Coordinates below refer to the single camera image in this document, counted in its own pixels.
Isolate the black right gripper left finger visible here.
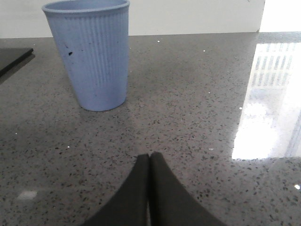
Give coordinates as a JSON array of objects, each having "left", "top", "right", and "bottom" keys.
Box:
[{"left": 83, "top": 154, "right": 150, "bottom": 226}]

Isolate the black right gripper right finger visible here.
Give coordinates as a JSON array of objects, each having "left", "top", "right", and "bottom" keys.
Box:
[{"left": 149, "top": 152, "right": 225, "bottom": 226}]

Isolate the light blue ribbed cup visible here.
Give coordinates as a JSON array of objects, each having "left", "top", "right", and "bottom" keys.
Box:
[{"left": 42, "top": 0, "right": 130, "bottom": 111}]

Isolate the black glass gas stove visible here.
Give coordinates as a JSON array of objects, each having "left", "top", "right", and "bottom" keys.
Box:
[{"left": 0, "top": 48, "right": 33, "bottom": 76}]

